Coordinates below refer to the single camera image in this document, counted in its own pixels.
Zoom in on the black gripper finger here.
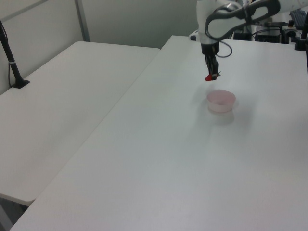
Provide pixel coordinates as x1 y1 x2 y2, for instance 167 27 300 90
204 55 214 76
211 55 220 80

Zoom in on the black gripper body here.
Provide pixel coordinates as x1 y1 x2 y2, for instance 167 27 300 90
201 42 221 58

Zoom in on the red toy strawberry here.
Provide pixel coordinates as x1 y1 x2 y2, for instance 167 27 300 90
204 70 222 82

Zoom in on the pink plastic bowl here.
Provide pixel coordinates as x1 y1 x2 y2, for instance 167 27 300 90
206 90 236 114

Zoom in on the black equipment box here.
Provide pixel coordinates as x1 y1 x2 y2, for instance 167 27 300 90
233 30 253 40

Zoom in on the black keyboard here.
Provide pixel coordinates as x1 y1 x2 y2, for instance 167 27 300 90
289 9 307 29

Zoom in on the white side table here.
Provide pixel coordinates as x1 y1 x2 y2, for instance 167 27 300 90
0 40 161 206

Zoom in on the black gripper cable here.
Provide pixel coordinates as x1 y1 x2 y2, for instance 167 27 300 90
204 4 251 59

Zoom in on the black camera stand with clamp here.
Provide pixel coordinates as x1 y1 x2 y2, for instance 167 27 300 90
293 13 308 51

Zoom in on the grey metal partition post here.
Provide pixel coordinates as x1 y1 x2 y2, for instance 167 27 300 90
74 0 91 42

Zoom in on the black camera stand pole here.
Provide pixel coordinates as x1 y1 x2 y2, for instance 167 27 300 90
0 19 31 89

